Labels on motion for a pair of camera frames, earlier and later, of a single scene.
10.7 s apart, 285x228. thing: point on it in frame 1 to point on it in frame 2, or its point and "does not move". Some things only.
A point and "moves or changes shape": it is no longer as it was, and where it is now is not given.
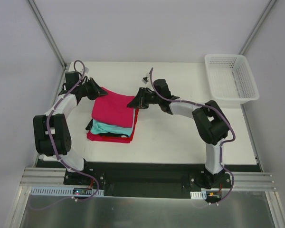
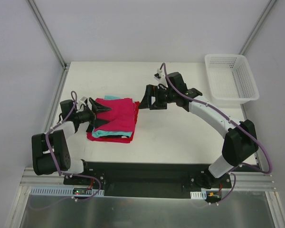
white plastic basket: x=231 y=79 does not move
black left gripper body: x=92 y=87 to x=91 y=115
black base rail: x=150 y=179 does not move
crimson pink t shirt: x=112 y=109 moves or changes shape
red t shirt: x=97 y=137 does not move
